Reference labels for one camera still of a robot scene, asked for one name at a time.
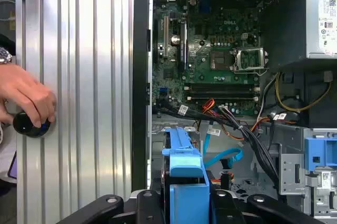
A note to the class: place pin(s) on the person's bare hand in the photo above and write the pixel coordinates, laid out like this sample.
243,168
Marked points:
23,89

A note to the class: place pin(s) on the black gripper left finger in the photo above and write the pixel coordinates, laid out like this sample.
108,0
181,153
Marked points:
147,208

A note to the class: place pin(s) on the black graphics card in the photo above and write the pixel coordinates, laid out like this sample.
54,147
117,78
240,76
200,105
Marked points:
183,47

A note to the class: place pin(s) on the silver wristwatch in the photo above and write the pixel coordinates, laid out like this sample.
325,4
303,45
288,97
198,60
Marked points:
4,56

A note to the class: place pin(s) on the metal drive cage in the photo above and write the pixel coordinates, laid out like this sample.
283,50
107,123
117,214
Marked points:
289,171

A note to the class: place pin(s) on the RAM slot white clips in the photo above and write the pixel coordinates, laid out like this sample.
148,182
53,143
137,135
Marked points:
221,89
221,98

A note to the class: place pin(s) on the small blue plastic clip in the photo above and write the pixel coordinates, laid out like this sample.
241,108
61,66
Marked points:
289,77

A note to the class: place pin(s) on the hard disk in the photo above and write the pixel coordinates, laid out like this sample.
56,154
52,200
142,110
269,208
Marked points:
185,166

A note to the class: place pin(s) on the person trunk white shirt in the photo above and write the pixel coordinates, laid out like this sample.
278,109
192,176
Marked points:
6,153

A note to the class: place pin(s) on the green Dell motherboard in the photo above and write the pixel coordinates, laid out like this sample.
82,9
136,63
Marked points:
226,31

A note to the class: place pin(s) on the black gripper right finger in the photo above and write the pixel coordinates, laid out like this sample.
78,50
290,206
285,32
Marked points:
223,208

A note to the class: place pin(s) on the grey power supply unit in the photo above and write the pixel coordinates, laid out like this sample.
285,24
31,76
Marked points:
316,37

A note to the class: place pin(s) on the blue plastic drive carrier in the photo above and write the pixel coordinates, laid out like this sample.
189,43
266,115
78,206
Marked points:
316,150

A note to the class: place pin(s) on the black open PC case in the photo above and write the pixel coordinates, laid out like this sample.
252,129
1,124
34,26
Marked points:
140,76

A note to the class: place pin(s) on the RAM slot black clips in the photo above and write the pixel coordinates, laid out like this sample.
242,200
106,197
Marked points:
221,85
221,93

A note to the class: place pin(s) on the white expansion slot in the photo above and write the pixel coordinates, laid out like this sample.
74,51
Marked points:
166,37

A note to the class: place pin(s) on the metal socket cover frame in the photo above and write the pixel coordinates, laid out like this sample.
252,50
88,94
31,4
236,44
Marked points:
236,59

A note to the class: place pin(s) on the metal disk bay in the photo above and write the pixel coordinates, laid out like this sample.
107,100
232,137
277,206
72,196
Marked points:
158,129

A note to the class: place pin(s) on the CPU socket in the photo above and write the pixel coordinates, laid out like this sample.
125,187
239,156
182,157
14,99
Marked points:
220,59

